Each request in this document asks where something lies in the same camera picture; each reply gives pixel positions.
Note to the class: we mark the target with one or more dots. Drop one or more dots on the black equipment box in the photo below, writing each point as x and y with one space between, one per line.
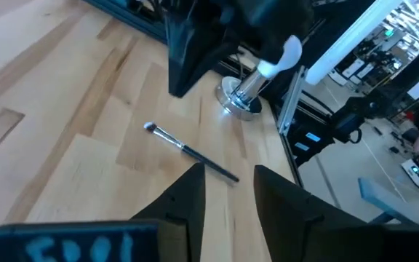
326 123

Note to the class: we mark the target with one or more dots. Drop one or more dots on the black metal beam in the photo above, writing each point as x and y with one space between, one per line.
413 76

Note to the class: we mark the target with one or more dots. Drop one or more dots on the white tube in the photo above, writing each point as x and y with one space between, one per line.
355 36

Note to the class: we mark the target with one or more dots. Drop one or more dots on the white handheld device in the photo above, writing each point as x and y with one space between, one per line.
415 171

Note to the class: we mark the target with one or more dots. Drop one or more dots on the white makeup sponge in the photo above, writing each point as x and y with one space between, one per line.
286 60

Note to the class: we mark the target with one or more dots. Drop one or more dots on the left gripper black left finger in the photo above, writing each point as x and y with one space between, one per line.
180 218

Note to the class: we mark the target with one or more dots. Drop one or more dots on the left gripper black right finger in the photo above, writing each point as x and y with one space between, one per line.
289 225

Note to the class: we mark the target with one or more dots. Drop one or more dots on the pale blue board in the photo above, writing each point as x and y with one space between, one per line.
384 200

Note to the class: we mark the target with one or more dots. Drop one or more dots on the silver aluminium bracket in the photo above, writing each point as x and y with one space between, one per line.
291 98

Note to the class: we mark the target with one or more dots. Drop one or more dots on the thin black makeup brush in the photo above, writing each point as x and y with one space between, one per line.
195 153

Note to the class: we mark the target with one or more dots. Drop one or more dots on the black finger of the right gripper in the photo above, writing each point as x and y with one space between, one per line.
195 47
278 22

